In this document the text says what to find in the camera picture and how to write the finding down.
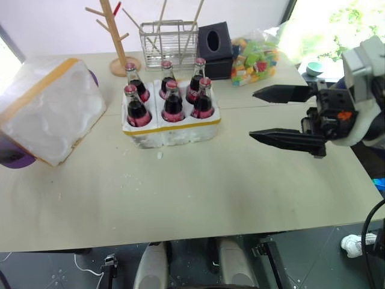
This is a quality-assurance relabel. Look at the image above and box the white floor cable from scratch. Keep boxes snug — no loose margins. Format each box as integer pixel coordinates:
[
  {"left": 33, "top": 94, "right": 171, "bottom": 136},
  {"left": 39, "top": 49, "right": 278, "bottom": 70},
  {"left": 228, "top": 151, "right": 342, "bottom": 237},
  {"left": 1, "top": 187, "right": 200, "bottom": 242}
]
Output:
[{"left": 73, "top": 253, "right": 105, "bottom": 277}]

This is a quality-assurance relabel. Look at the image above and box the wooden mug tree stand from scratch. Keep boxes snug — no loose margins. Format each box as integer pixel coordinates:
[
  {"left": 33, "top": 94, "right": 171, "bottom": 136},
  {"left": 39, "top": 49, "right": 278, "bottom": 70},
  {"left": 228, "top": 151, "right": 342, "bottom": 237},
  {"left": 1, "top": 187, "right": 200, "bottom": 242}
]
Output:
[{"left": 85, "top": 0, "right": 142, "bottom": 78}]

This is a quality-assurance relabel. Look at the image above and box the thin wooden stick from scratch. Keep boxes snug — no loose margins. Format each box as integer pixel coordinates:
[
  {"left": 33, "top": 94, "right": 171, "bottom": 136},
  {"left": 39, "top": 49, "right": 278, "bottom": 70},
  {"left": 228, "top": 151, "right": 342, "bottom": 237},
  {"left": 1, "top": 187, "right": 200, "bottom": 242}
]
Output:
[
  {"left": 180, "top": 0, "right": 205, "bottom": 64},
  {"left": 121, "top": 8, "right": 158, "bottom": 52},
  {"left": 149, "top": 0, "right": 168, "bottom": 51}
]

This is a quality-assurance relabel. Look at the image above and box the teal bowl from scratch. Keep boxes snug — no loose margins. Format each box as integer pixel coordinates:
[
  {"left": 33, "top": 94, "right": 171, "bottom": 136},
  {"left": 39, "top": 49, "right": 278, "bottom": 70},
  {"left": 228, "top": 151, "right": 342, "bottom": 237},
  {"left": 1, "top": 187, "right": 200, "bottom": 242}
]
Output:
[{"left": 306, "top": 61, "right": 324, "bottom": 78}]

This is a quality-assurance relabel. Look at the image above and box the black table leg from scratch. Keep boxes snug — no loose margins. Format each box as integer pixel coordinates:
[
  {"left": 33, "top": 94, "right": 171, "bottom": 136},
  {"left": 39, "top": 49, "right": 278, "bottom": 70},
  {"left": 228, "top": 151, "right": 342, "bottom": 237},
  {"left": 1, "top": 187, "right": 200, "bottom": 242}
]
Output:
[
  {"left": 100, "top": 253, "right": 119, "bottom": 289},
  {"left": 251, "top": 235, "right": 290, "bottom": 289}
]

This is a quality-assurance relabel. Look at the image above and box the grey rounded leg cover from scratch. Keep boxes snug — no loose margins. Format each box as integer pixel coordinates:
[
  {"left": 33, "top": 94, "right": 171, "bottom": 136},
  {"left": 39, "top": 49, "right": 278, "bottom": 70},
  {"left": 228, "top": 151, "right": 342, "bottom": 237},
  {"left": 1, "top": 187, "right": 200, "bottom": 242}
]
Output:
[
  {"left": 217, "top": 237, "right": 257, "bottom": 289},
  {"left": 132, "top": 241, "right": 170, "bottom": 289}
]

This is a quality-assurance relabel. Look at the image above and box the black square box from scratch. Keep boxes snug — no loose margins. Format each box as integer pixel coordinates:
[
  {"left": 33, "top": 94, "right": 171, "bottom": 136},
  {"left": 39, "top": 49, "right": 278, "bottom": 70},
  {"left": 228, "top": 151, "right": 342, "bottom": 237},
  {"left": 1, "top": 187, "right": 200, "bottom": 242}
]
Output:
[{"left": 204, "top": 56, "right": 234, "bottom": 81}]

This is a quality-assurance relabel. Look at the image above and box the white foam crate yellow tape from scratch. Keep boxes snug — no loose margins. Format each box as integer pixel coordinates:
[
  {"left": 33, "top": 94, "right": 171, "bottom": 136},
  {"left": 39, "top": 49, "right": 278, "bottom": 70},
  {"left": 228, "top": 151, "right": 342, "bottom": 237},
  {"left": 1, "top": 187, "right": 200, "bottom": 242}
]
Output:
[{"left": 121, "top": 78, "right": 223, "bottom": 150}]

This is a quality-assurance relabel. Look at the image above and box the black tissue box oval hole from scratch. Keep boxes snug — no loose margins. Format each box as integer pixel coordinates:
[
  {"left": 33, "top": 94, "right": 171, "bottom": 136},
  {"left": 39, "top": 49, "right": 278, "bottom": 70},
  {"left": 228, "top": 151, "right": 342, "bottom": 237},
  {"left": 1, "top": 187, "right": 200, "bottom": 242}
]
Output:
[{"left": 196, "top": 21, "right": 233, "bottom": 62}]

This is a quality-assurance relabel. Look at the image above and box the white shoe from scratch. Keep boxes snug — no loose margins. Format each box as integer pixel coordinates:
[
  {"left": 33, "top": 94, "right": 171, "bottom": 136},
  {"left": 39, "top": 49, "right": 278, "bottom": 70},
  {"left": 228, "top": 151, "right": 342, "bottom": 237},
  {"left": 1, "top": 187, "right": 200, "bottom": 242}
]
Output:
[{"left": 340, "top": 234, "right": 365, "bottom": 258}]

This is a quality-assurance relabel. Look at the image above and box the glass cola bottle red cap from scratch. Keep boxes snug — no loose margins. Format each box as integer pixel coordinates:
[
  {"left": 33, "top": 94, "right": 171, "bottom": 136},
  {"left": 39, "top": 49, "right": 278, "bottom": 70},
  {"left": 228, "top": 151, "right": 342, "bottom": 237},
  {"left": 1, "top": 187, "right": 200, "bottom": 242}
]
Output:
[
  {"left": 123, "top": 84, "right": 153, "bottom": 128},
  {"left": 161, "top": 80, "right": 185, "bottom": 123},
  {"left": 185, "top": 58, "right": 208, "bottom": 105},
  {"left": 158, "top": 60, "right": 179, "bottom": 100},
  {"left": 190, "top": 77, "right": 215, "bottom": 119},
  {"left": 125, "top": 62, "right": 151, "bottom": 103}
]

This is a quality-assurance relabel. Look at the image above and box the silver wire rack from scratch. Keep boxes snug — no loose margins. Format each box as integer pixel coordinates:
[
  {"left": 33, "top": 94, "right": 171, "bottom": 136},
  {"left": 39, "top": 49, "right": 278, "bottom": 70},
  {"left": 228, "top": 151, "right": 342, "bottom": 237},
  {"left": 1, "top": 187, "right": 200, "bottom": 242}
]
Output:
[{"left": 138, "top": 19, "right": 200, "bottom": 72}]

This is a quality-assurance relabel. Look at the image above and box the clear bag of colourful blocks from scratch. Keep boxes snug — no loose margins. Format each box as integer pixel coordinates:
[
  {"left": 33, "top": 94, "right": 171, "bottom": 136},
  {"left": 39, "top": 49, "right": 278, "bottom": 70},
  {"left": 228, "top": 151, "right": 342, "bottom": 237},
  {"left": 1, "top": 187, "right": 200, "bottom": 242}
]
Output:
[{"left": 230, "top": 28, "right": 283, "bottom": 88}]

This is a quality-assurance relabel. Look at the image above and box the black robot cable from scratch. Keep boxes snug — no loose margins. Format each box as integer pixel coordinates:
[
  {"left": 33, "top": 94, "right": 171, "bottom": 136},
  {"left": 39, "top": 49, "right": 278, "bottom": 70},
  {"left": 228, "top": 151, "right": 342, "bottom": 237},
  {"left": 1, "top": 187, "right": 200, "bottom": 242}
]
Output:
[{"left": 360, "top": 198, "right": 385, "bottom": 289}]

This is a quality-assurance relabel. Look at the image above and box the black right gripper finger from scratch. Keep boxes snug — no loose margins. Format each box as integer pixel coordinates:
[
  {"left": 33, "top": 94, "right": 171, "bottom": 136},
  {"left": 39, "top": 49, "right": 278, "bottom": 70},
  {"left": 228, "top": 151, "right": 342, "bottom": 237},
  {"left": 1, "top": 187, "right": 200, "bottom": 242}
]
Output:
[
  {"left": 248, "top": 128, "right": 327, "bottom": 160},
  {"left": 252, "top": 84, "right": 317, "bottom": 104}
]

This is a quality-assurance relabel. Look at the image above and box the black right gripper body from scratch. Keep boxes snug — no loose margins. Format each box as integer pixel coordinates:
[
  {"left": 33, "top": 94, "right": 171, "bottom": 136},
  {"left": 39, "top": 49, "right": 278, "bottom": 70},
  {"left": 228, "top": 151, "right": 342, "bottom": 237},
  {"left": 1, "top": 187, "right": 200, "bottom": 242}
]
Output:
[{"left": 301, "top": 79, "right": 360, "bottom": 141}]

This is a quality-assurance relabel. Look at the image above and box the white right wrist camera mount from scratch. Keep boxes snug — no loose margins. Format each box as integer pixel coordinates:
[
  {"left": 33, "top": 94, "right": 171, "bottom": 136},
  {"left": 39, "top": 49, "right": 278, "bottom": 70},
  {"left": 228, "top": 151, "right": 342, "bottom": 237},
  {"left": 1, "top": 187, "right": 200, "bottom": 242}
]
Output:
[{"left": 331, "top": 35, "right": 385, "bottom": 148}]

